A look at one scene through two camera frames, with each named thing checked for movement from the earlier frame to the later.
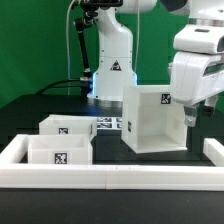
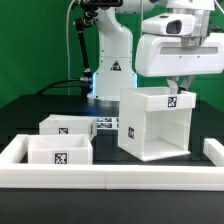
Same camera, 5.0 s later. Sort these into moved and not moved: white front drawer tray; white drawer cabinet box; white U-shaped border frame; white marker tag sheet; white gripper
Moved: white gripper; white drawer cabinet box
Not moved: white front drawer tray; white U-shaped border frame; white marker tag sheet
